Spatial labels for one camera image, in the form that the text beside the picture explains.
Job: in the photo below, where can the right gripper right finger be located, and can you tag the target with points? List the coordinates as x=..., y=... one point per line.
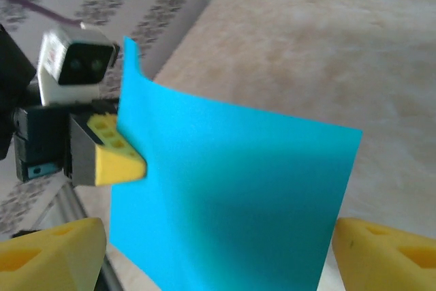
x=381, y=260

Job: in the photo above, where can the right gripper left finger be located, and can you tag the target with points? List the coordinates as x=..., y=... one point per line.
x=44, y=260

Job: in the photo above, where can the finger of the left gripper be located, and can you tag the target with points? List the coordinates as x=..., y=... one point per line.
x=116, y=168

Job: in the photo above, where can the blue square paper sheet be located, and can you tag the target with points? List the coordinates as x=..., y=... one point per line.
x=221, y=185

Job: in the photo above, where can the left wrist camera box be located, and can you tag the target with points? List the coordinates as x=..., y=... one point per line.
x=68, y=62

